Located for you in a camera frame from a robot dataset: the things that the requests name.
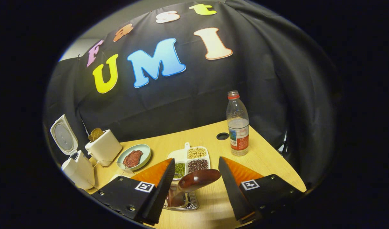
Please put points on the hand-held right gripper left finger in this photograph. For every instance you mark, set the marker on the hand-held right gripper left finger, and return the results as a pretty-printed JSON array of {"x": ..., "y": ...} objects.
[{"x": 159, "y": 200}]

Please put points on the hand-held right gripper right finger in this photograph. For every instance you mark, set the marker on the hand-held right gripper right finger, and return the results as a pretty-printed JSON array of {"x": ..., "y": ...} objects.
[{"x": 234, "y": 197}]

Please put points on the brown wooden spoon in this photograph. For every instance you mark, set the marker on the brown wooden spoon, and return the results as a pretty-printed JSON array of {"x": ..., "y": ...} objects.
[{"x": 199, "y": 178}]

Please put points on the white rice cooker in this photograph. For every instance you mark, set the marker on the white rice cooker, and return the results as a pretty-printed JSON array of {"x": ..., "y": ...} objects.
[{"x": 79, "y": 171}]

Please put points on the pile of green mung beans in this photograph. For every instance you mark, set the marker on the pile of green mung beans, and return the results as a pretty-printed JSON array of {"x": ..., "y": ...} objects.
[{"x": 180, "y": 169}]

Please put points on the clear glass rectangular container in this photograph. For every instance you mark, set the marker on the clear glass rectangular container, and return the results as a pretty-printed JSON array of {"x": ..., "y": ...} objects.
[{"x": 118, "y": 176}]

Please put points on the pile of dark red beans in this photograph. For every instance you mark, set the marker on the pile of dark red beans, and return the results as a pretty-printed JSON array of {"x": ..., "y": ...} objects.
[{"x": 198, "y": 165}]

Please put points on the white divided dish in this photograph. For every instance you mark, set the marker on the white divided dish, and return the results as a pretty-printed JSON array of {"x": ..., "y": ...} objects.
[{"x": 179, "y": 156}]

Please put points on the red meat slice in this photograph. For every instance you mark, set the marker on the red meat slice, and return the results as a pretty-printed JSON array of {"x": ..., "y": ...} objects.
[
  {"x": 136, "y": 156},
  {"x": 128, "y": 161}
]

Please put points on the pale green plate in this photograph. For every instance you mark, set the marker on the pale green plate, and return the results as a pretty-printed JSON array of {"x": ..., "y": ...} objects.
[{"x": 145, "y": 152}]

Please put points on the pile of yellow soybeans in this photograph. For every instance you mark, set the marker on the pile of yellow soybeans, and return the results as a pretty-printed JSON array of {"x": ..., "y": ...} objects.
[{"x": 197, "y": 153}]

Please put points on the clear plastic water bottle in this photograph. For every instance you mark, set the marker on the clear plastic water bottle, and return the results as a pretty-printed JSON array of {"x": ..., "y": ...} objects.
[{"x": 238, "y": 133}]

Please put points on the white toaster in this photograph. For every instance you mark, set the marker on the white toaster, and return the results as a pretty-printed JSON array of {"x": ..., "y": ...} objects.
[{"x": 105, "y": 149}]

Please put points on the brown bread slice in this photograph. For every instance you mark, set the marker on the brown bread slice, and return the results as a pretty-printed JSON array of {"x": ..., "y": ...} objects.
[
  {"x": 99, "y": 133},
  {"x": 92, "y": 136}
]

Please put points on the black backdrop cloth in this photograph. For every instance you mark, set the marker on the black backdrop cloth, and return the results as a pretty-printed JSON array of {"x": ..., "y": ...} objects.
[{"x": 188, "y": 95}]

